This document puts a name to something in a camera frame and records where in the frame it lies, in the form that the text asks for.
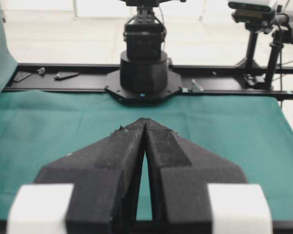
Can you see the small metal bracket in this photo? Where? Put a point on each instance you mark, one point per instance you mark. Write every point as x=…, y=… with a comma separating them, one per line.
x=196, y=88

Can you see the black camera stand post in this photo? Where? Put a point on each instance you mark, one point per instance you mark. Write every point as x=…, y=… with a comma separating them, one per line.
x=248, y=62

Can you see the dark flat tool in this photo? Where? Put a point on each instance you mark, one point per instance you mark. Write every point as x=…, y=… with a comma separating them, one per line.
x=65, y=75

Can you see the green table cloth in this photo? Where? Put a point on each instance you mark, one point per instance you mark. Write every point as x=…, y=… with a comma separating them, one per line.
x=39, y=127

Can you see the small grey metal piece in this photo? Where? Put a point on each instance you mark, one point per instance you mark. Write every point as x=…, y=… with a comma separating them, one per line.
x=41, y=71

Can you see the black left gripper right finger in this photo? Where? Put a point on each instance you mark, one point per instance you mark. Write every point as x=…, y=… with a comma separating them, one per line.
x=194, y=191

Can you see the white overhead camera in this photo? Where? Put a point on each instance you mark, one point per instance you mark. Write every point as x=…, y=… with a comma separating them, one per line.
x=257, y=15

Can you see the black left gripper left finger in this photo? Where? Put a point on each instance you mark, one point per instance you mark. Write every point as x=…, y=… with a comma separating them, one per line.
x=83, y=192

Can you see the black aluminium rail frame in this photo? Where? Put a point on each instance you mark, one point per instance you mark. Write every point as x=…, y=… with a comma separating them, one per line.
x=101, y=78

